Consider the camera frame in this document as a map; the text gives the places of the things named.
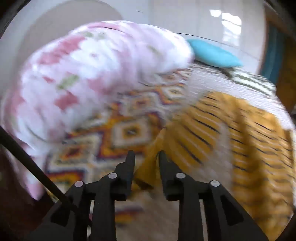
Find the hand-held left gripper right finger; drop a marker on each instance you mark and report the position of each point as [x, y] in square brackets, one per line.
[163, 165]

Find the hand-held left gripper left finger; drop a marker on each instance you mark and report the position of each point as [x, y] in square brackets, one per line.
[129, 165]

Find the yellow striped shirt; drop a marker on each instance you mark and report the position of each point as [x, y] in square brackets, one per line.
[233, 148]

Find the diamond patterned blanket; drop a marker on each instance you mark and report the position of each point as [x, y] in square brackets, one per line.
[120, 132]

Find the pink floral blanket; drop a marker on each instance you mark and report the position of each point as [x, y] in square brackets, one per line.
[85, 76]

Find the beige heart patterned bedspread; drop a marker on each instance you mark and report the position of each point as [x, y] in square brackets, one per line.
[231, 83]

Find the green polka dot pillow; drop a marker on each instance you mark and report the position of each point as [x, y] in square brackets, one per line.
[252, 81]

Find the blue pillow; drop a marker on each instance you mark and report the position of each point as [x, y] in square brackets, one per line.
[214, 53]

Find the wooden door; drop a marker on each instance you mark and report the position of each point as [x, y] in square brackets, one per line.
[283, 58]

